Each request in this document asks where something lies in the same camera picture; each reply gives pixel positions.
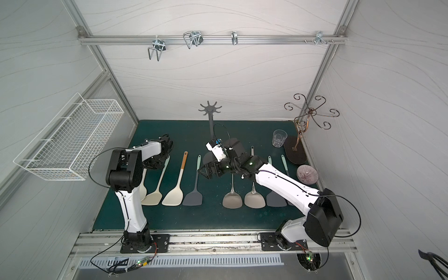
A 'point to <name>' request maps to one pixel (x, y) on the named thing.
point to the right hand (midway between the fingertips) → (205, 166)
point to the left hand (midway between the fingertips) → (146, 167)
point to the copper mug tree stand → (302, 122)
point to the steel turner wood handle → (232, 200)
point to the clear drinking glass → (279, 136)
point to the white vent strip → (180, 261)
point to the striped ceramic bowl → (307, 175)
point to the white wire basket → (66, 147)
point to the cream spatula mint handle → (154, 198)
